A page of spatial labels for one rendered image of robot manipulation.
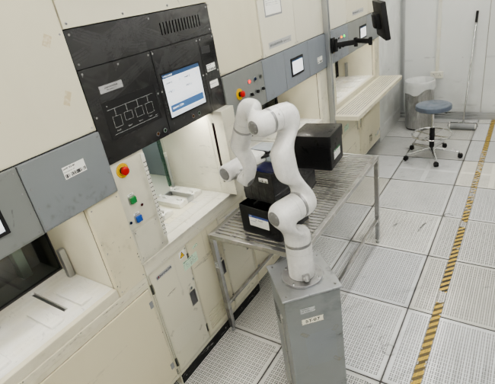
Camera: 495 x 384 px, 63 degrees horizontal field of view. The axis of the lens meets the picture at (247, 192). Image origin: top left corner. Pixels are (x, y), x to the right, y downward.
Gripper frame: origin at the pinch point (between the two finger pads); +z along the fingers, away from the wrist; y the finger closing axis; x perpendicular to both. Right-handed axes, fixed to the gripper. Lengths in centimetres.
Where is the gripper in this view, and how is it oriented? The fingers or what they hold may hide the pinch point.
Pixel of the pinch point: (264, 150)
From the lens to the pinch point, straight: 213.1
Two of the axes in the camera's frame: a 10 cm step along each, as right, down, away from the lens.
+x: -1.7, -8.9, -4.3
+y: 7.5, 1.7, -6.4
